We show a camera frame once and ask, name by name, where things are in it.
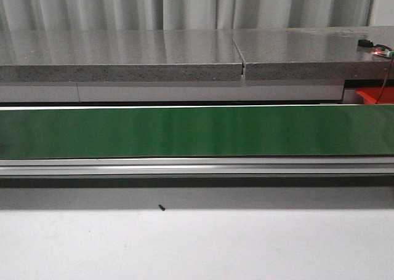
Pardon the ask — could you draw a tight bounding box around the small black screw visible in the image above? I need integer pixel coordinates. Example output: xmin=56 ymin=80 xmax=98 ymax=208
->
xmin=158 ymin=204 xmax=166 ymax=211

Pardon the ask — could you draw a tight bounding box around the red plastic tray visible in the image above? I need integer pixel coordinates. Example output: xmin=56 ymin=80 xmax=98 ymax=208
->
xmin=356 ymin=87 xmax=394 ymax=105

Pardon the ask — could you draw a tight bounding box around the grey stone counter slab left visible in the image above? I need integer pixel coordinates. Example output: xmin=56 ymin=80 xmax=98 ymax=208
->
xmin=1 ymin=30 xmax=243 ymax=82

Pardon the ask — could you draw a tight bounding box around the white pleated curtain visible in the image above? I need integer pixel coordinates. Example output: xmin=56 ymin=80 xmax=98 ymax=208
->
xmin=1 ymin=0 xmax=393 ymax=31

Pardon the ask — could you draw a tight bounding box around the red black sensor wire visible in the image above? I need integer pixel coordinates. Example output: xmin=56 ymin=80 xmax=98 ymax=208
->
xmin=374 ymin=42 xmax=394 ymax=104

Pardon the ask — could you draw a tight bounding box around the aluminium conveyor frame rail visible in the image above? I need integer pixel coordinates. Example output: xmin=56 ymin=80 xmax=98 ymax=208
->
xmin=1 ymin=156 xmax=393 ymax=177

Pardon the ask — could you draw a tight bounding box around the grey stone counter slab right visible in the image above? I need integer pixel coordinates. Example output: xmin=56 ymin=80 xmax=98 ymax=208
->
xmin=231 ymin=26 xmax=393 ymax=81

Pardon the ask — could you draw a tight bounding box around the green conveyor belt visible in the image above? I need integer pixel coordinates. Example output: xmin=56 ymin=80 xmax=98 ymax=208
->
xmin=1 ymin=105 xmax=393 ymax=159

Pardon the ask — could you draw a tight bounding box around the small sensor circuit board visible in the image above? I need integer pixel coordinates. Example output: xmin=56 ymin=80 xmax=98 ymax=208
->
xmin=358 ymin=39 xmax=393 ymax=58

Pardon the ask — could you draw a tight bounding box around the grey stone counter slab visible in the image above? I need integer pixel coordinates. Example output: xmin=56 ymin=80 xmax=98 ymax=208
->
xmin=231 ymin=26 xmax=393 ymax=81
xmin=1 ymin=30 xmax=243 ymax=82

